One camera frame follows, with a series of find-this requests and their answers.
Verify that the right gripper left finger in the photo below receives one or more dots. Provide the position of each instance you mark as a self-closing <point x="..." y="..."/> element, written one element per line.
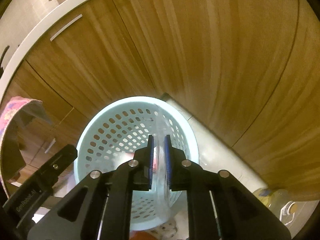
<point x="99" y="207"/>

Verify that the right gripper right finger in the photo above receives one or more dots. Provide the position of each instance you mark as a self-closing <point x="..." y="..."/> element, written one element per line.
<point x="219" y="206"/>

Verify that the clear plastic packaging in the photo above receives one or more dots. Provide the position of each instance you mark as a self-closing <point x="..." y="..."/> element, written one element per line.
<point x="159" y="167"/>

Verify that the teal plastic waste basket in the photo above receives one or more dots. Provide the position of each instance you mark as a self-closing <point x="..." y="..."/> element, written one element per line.
<point x="116" y="132"/>

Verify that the floral tablecloth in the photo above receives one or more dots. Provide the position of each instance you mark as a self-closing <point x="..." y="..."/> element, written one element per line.
<point x="18" y="112"/>

